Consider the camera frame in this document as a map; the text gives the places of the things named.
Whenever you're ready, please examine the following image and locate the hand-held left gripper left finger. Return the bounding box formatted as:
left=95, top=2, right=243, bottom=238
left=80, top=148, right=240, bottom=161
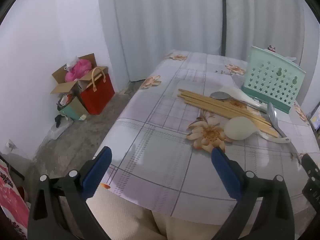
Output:
left=27, top=146, right=113, bottom=240

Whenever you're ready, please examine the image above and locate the black pole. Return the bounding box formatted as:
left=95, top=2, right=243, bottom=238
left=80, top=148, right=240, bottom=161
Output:
left=220, top=0, right=229, bottom=57

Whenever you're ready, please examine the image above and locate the dark grey box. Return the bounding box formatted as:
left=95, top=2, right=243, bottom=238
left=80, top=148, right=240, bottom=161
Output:
left=306, top=101, right=320, bottom=133

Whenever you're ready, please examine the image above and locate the teal paper bag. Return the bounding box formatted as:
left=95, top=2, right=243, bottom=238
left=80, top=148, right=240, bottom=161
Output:
left=57, top=92, right=88, bottom=122

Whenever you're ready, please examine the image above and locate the white plastic bag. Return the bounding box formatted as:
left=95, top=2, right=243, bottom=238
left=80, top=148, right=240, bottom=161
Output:
left=64, top=55, right=80, bottom=70

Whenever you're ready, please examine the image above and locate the black frame board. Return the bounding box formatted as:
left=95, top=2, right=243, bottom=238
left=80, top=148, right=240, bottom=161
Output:
left=0, top=154, right=25, bottom=180

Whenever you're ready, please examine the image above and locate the red gift bag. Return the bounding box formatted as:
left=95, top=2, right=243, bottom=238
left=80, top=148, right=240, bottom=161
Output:
left=80, top=66, right=115, bottom=115

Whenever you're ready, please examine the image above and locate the pink floral blanket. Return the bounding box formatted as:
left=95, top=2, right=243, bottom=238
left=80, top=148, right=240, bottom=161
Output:
left=0, top=164, right=30, bottom=235

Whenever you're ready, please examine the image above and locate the floral plaid tablecloth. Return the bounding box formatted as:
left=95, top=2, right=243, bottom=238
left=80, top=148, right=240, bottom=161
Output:
left=92, top=49, right=320, bottom=220

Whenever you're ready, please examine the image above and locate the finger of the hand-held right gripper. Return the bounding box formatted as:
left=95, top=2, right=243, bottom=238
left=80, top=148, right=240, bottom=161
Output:
left=301, top=153, right=320, bottom=183

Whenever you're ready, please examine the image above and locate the small black object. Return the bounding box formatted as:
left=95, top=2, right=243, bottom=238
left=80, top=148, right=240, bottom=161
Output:
left=54, top=114, right=66, bottom=128

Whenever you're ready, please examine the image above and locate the cardboard box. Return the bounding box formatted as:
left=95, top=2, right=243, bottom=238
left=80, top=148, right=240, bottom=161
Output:
left=50, top=53, right=109, bottom=95

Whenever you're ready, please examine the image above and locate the pink plastic bag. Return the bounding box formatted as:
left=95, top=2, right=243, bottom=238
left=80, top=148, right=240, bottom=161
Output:
left=65, top=59, right=93, bottom=82

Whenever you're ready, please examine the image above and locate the clear plastic bag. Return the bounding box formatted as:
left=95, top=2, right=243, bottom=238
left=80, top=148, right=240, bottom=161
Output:
left=49, top=120, right=74, bottom=140

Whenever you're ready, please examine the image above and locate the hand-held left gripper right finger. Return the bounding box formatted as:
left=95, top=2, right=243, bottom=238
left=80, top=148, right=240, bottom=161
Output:
left=211, top=147, right=300, bottom=240

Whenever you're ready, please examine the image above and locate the metal spoon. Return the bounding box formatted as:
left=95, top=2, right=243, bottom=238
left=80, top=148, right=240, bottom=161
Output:
left=210, top=91, right=268, bottom=113
left=267, top=102, right=302, bottom=165

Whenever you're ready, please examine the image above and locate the cream fabric stool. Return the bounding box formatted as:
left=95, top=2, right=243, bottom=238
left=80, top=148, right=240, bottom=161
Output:
left=60, top=187, right=230, bottom=240

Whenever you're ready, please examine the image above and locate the green plastic utensil holder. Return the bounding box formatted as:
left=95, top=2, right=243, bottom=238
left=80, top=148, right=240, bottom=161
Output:
left=241, top=45, right=307, bottom=113

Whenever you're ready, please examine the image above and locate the bundle of wooden chopsticks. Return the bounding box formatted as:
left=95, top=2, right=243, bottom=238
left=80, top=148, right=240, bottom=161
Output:
left=177, top=88, right=279, bottom=138

